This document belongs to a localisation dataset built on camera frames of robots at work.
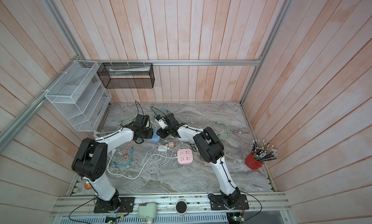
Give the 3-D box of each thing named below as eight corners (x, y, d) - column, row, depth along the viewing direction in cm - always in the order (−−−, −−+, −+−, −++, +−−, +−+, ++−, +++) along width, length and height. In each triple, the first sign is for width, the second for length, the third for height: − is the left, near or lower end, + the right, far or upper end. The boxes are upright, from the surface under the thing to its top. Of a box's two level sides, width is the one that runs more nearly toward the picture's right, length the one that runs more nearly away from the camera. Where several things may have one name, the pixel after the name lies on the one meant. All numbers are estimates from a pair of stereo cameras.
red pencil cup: (246, 170, 87) (258, 158, 73) (241, 154, 94) (252, 139, 79) (264, 170, 87) (281, 158, 73) (258, 154, 94) (272, 139, 79)
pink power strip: (176, 164, 89) (176, 163, 87) (177, 150, 95) (177, 148, 93) (193, 164, 89) (193, 163, 87) (192, 150, 95) (192, 148, 93)
